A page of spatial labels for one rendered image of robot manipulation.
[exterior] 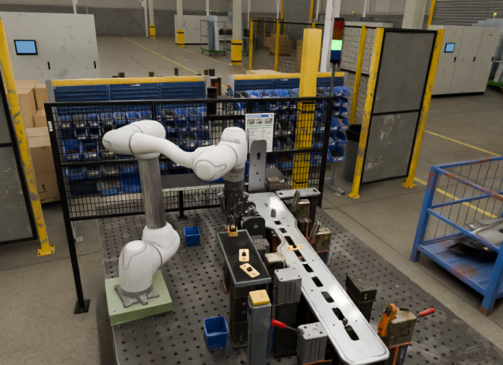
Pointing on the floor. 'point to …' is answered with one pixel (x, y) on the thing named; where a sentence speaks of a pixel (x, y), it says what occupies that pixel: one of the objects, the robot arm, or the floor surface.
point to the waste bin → (351, 151)
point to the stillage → (465, 239)
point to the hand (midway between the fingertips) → (233, 222)
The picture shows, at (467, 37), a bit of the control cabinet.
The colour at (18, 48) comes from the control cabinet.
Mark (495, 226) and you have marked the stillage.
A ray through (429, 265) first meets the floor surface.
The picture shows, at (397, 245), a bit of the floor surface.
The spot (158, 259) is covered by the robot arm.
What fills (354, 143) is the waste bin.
